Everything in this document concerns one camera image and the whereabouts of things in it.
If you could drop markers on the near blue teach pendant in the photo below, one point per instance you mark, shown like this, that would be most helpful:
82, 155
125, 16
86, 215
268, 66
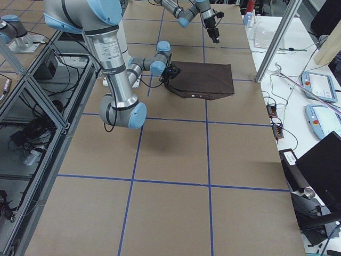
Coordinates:
322, 120

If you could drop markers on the black box with label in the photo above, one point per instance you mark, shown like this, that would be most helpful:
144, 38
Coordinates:
292, 173

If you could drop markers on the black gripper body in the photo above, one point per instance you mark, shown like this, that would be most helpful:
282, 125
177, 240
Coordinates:
174, 72
211, 27

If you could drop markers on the orange black connector board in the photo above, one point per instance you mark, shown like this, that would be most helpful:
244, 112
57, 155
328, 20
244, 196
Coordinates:
272, 110

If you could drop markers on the dark brown t-shirt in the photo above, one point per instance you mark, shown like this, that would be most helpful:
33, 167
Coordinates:
202, 80

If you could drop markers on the aluminium frame post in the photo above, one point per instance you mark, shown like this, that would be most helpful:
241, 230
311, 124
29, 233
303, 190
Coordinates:
279, 34

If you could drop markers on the aluminium frame rack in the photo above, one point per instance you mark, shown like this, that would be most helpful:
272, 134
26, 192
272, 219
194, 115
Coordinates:
38, 118

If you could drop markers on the far blue teach pendant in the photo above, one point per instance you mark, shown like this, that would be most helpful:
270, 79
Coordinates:
320, 85

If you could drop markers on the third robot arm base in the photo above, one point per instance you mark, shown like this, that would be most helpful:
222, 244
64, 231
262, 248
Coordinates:
14, 34

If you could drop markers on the clear plastic bag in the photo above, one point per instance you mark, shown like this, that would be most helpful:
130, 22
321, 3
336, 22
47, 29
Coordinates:
263, 37

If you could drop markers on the blue teach pendant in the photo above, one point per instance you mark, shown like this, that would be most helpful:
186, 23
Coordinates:
320, 85
322, 120

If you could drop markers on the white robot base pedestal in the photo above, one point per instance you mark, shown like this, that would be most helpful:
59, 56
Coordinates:
124, 50

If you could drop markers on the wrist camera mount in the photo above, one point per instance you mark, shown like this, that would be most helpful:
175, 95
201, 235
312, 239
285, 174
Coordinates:
173, 71
219, 14

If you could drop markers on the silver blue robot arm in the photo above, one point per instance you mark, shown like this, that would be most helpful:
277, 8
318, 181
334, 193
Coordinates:
209, 17
98, 22

